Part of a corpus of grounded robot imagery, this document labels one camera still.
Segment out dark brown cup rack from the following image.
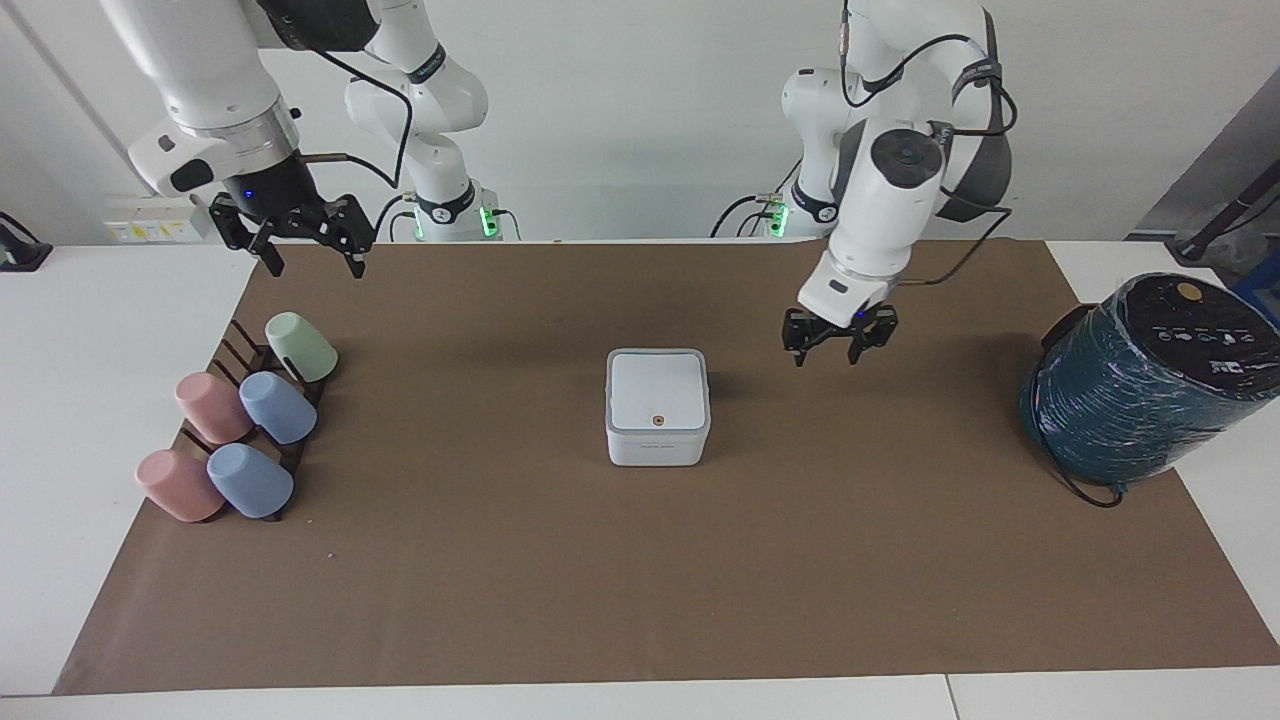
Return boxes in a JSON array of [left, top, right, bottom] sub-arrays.
[[178, 318, 332, 524]]

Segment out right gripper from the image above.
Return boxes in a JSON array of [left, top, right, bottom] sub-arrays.
[[209, 151, 378, 282]]

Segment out white square trash can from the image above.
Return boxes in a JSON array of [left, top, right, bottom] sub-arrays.
[[604, 347, 713, 469]]

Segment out black stand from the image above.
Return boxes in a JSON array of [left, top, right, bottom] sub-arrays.
[[1168, 163, 1280, 265], [0, 211, 54, 274]]

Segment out blue plastic cup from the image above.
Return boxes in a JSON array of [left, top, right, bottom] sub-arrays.
[[238, 370, 319, 446], [206, 442, 296, 520]]

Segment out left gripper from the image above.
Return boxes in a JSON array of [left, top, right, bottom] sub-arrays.
[[781, 304, 900, 369]]

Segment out pink plastic cup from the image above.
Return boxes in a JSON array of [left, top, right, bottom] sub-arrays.
[[134, 448, 226, 524], [174, 371, 256, 447]]

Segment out green plastic cup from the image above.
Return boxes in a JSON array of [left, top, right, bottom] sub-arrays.
[[264, 311, 340, 385]]

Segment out teal round speaker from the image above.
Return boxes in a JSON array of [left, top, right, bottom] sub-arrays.
[[1019, 271, 1280, 489]]

